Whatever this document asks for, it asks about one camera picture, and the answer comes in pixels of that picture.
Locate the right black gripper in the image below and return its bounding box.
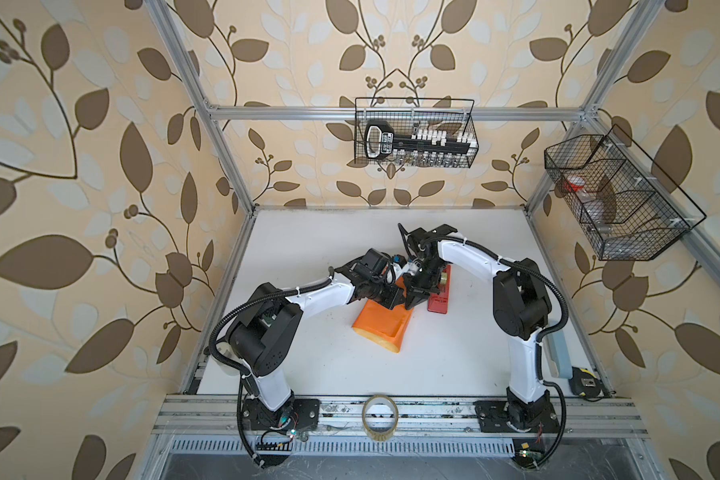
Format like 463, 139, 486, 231
403, 260, 444, 308

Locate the red tape dispenser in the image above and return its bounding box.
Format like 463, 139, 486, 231
427, 264, 451, 315

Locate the yellow orange wrapping paper sheet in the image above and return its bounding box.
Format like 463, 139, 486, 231
352, 299, 413, 354

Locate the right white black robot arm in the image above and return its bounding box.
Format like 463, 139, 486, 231
398, 224, 570, 470

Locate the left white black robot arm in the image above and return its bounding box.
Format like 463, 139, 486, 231
206, 249, 407, 468

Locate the clear tape roll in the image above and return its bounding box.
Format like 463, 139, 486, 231
361, 395, 399, 442

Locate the black yellow tape measure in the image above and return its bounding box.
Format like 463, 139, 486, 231
569, 367, 604, 401

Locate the red capped clear jar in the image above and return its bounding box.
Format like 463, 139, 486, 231
560, 175, 587, 196

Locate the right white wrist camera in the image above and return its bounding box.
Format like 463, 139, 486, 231
393, 258, 419, 278

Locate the black socket set rail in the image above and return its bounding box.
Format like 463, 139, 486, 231
358, 120, 479, 160

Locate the back black wire basket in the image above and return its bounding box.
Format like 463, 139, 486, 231
353, 96, 479, 169

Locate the side black wire basket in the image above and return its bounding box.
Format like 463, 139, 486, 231
544, 125, 707, 261

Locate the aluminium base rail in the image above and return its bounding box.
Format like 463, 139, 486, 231
153, 395, 649, 439

